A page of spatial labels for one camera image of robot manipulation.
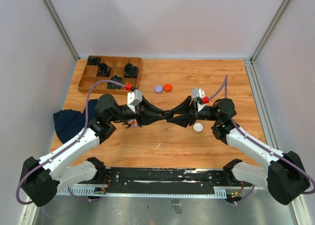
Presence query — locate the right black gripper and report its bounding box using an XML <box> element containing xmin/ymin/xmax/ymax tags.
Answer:
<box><xmin>166</xmin><ymin>96</ymin><xmax>221</xmax><ymax>127</ymax></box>

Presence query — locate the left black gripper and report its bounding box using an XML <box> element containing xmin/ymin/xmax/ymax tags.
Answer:
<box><xmin>109</xmin><ymin>95</ymin><xmax>165</xmax><ymax>127</ymax></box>

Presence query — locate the black earbud charging case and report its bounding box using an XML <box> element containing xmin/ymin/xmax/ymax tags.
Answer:
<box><xmin>162</xmin><ymin>110</ymin><xmax>174</xmax><ymax>120</ymax></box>

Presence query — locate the white earbud charging case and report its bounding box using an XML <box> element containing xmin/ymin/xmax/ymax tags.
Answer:
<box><xmin>193</xmin><ymin>123</ymin><xmax>204</xmax><ymax>132</ymax></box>

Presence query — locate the orange earbud charging case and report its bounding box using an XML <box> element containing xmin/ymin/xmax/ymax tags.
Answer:
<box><xmin>163</xmin><ymin>83</ymin><xmax>172</xmax><ymax>92</ymax></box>

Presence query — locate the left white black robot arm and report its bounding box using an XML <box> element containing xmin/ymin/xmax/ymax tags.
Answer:
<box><xmin>16</xmin><ymin>90</ymin><xmax>165</xmax><ymax>207</ymax></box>

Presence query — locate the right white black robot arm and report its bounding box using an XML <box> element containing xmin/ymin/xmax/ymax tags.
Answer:
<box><xmin>163</xmin><ymin>97</ymin><xmax>314</xmax><ymax>205</ymax></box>

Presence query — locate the purple earbud charging case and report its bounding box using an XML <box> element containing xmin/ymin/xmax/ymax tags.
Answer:
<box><xmin>154</xmin><ymin>85</ymin><xmax>163</xmax><ymax>94</ymax></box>

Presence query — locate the wooden compartment tray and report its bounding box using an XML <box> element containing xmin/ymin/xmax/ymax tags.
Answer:
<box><xmin>78</xmin><ymin>55</ymin><xmax>142</xmax><ymax>93</ymax></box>

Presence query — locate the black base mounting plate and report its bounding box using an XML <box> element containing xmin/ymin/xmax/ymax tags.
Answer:
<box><xmin>76</xmin><ymin>166</ymin><xmax>253</xmax><ymax>194</ymax></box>

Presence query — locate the dark blue cloth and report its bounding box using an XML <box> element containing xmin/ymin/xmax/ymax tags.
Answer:
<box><xmin>53</xmin><ymin>109</ymin><xmax>86</xmax><ymax>144</ymax></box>

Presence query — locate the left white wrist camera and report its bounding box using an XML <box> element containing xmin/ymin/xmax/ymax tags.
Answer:
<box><xmin>127</xmin><ymin>89</ymin><xmax>143</xmax><ymax>114</ymax></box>

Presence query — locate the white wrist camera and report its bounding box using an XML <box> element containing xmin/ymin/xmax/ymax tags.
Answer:
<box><xmin>127</xmin><ymin>89</ymin><xmax>143</xmax><ymax>114</ymax></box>
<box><xmin>191</xmin><ymin>87</ymin><xmax>205</xmax><ymax>104</ymax></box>

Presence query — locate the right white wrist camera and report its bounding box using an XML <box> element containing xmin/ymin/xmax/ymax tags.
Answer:
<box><xmin>191</xmin><ymin>87</ymin><xmax>205</xmax><ymax>104</ymax></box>

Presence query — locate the black yellow coiled cable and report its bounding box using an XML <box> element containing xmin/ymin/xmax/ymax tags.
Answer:
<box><xmin>107</xmin><ymin>74</ymin><xmax>124</xmax><ymax>90</ymax></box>

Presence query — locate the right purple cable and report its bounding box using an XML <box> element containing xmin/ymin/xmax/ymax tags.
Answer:
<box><xmin>202</xmin><ymin>74</ymin><xmax>315</xmax><ymax>206</ymax></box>

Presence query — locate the purple cable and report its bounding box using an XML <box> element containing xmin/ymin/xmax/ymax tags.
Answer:
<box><xmin>15</xmin><ymin>79</ymin><xmax>133</xmax><ymax>205</ymax></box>
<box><xmin>202</xmin><ymin>74</ymin><xmax>315</xmax><ymax>206</ymax></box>

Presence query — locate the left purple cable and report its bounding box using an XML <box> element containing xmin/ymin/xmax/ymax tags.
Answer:
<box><xmin>15</xmin><ymin>79</ymin><xmax>133</xmax><ymax>205</ymax></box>

